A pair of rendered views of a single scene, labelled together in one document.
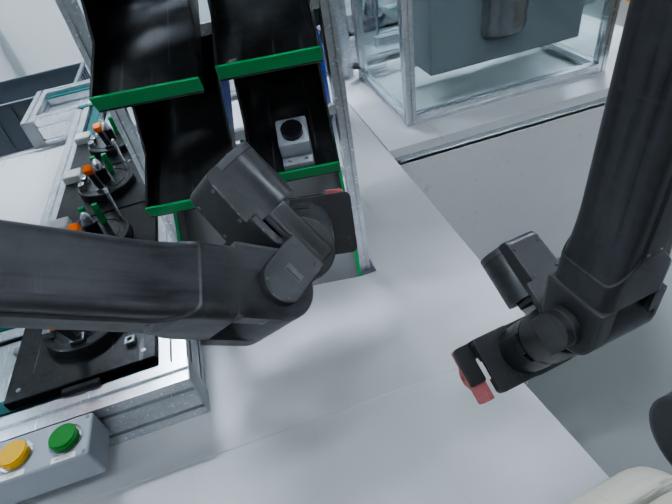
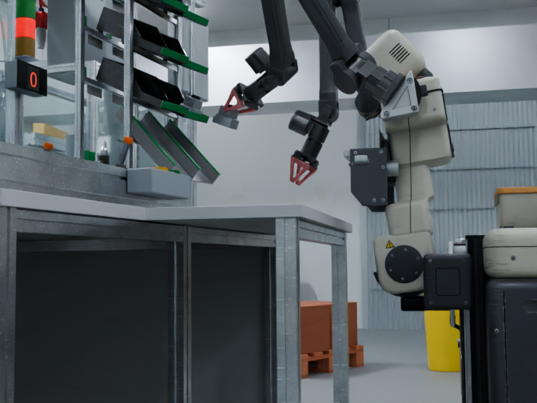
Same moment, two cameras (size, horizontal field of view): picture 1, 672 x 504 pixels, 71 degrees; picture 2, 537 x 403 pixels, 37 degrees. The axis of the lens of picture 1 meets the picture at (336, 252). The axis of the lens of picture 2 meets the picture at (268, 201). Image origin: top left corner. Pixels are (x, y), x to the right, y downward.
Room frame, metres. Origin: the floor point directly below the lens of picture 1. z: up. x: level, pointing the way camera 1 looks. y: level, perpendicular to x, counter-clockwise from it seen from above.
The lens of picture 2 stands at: (-0.84, 2.12, 0.72)
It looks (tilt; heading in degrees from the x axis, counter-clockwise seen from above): 5 degrees up; 300
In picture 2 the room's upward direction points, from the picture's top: 1 degrees counter-clockwise
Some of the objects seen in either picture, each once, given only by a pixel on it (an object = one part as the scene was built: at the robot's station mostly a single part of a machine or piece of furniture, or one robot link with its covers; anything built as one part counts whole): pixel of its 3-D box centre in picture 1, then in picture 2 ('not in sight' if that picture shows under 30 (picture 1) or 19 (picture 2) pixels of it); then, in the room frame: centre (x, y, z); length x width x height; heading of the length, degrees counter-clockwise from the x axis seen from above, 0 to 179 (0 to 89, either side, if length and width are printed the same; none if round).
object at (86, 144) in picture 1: (108, 132); not in sight; (1.35, 0.58, 1.01); 0.24 x 0.24 x 0.13; 10
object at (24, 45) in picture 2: not in sight; (25, 48); (0.70, 0.66, 1.29); 0.05 x 0.05 x 0.05
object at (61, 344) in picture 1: (85, 322); not in sight; (0.61, 0.46, 0.98); 0.14 x 0.14 x 0.02
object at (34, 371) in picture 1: (90, 329); not in sight; (0.61, 0.46, 0.96); 0.24 x 0.24 x 0.02; 10
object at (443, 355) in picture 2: not in sight; (449, 327); (0.86, -3.42, 0.29); 0.36 x 0.36 x 0.57
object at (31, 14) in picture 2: not in sight; (25, 10); (0.70, 0.66, 1.39); 0.05 x 0.05 x 0.05
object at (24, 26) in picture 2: not in sight; (25, 29); (0.70, 0.66, 1.34); 0.05 x 0.05 x 0.05
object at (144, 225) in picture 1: (91, 227); not in sight; (0.86, 0.50, 1.01); 0.24 x 0.24 x 0.13; 10
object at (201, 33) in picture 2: not in sight; (188, 125); (1.46, -1.14, 1.43); 0.30 x 0.09 x 1.13; 100
